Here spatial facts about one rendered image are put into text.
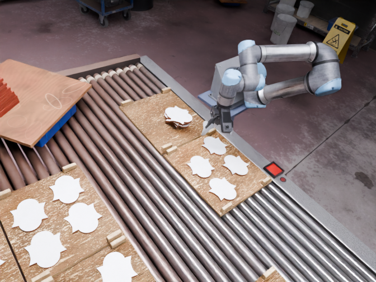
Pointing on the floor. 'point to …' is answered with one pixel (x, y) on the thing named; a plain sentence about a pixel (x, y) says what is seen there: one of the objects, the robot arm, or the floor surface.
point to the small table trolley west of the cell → (84, 6)
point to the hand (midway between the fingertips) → (216, 136)
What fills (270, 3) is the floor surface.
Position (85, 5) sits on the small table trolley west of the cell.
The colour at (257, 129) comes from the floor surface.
